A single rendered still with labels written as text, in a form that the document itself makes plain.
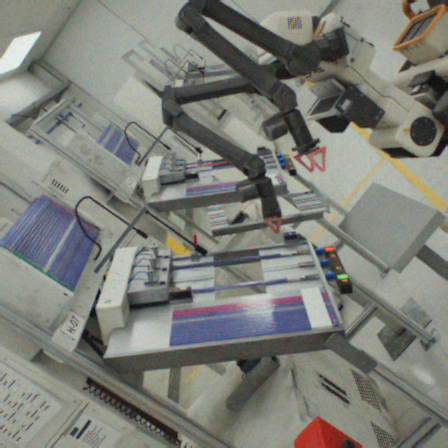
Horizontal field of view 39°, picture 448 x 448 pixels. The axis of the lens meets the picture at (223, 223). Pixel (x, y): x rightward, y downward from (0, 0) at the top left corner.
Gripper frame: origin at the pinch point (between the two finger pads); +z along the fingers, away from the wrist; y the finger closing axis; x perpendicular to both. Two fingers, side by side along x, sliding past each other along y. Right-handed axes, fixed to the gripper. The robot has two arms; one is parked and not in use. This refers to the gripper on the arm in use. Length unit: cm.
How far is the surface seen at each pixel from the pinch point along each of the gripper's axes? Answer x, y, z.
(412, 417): 34, 2, 89
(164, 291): -41.2, 17.7, 4.6
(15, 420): -89, 52, 19
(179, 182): -49, -128, 8
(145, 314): -48, 24, 8
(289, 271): 1.0, 2.7, 15.2
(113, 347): -56, 43, 7
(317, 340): 5, 48, 17
